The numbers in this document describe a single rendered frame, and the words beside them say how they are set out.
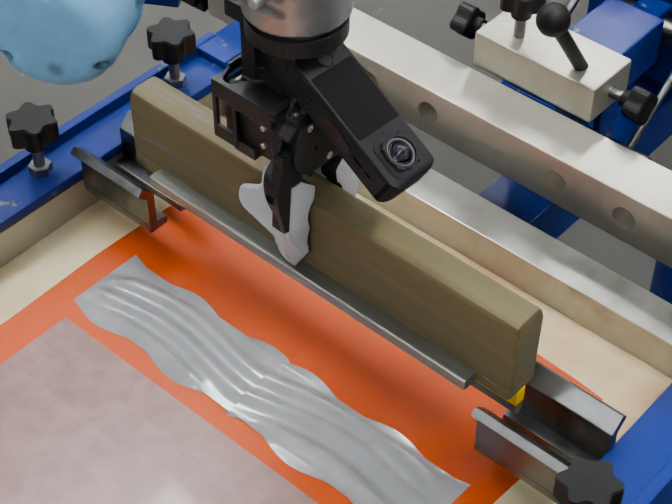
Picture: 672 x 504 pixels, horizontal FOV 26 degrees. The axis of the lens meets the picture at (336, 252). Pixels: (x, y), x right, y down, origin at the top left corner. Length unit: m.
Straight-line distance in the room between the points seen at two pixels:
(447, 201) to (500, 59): 0.13
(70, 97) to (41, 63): 2.15
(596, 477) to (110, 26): 0.43
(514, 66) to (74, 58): 0.55
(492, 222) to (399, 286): 0.21
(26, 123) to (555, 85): 0.44
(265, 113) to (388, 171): 0.10
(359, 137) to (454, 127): 0.31
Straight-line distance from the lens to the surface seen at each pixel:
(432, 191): 1.25
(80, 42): 0.80
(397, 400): 1.13
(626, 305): 1.17
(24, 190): 1.26
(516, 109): 1.26
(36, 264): 1.26
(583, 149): 1.22
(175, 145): 1.15
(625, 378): 1.17
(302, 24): 0.94
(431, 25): 3.12
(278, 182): 1.01
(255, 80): 1.02
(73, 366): 1.17
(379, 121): 0.98
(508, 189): 1.36
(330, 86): 0.98
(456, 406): 1.13
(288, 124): 1.00
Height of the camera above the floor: 1.83
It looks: 45 degrees down
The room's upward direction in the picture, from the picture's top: straight up
